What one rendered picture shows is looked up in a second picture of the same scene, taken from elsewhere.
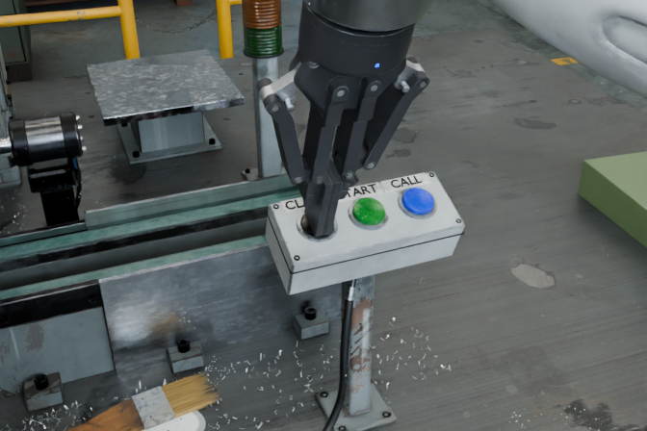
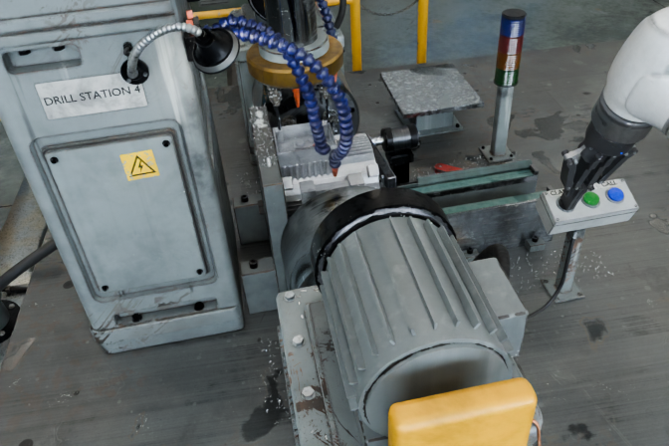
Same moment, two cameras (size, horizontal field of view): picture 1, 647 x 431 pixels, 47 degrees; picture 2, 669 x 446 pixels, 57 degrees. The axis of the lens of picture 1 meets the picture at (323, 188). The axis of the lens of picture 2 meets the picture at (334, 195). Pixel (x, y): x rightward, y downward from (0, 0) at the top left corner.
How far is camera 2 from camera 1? 0.62 m
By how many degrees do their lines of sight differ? 13
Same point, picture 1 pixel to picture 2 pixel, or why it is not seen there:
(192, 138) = (445, 122)
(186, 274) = (478, 215)
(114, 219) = (431, 181)
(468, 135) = not seen: hidden behind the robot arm
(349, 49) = (611, 147)
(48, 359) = not seen: hidden behind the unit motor
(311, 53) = (592, 145)
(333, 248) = (574, 216)
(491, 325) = (636, 253)
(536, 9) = not seen: outside the picture
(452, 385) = (614, 283)
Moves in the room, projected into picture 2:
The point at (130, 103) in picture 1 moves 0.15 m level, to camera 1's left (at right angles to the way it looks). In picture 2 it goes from (416, 104) to (364, 102)
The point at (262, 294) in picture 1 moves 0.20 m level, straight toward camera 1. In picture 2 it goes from (512, 227) to (527, 291)
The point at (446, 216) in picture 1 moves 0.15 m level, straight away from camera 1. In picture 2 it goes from (629, 203) to (630, 159)
